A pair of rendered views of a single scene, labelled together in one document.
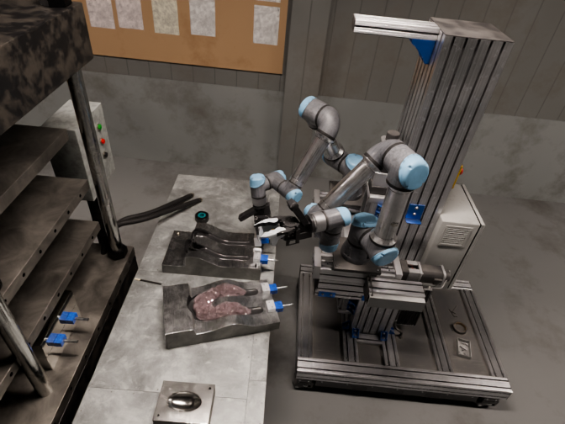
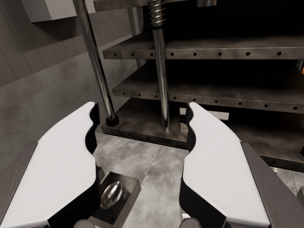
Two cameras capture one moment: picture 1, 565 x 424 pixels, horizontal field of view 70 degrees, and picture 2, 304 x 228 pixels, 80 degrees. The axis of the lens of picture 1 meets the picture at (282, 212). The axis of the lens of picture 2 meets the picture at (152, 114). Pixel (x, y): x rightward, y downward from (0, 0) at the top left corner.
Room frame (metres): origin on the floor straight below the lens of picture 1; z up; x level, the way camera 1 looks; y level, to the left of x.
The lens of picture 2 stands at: (1.10, -0.02, 1.52)
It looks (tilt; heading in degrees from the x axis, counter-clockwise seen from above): 32 degrees down; 119
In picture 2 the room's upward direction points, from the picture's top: 8 degrees counter-clockwise
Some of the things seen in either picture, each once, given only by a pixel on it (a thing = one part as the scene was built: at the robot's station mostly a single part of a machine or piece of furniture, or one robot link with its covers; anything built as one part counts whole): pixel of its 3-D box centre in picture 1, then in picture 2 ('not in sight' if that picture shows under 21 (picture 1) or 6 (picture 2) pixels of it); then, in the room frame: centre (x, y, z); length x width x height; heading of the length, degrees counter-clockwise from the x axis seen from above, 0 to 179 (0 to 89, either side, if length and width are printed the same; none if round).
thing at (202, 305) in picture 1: (221, 300); not in sight; (1.15, 0.23, 0.90); 0.26 x 0.18 x 0.08; 109
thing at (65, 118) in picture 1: (102, 230); not in sight; (1.69, 1.04, 0.74); 0.30 x 0.22 x 1.47; 2
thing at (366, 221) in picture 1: (363, 229); not in sight; (1.40, -0.38, 1.20); 0.13 x 0.12 x 0.14; 26
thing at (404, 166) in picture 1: (391, 210); not in sight; (1.29, -0.44, 1.41); 0.15 x 0.12 x 0.55; 26
